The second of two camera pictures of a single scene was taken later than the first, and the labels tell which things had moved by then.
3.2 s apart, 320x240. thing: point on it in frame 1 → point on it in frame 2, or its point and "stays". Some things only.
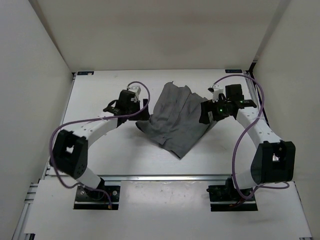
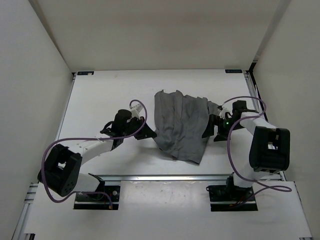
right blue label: x=233 y=71 stays
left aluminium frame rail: x=23 y=227 stays
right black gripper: x=209 y=106 → x=214 y=119
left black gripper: x=143 y=115 → x=146 y=132
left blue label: x=85 y=73 stays
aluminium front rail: x=144 y=178 stays
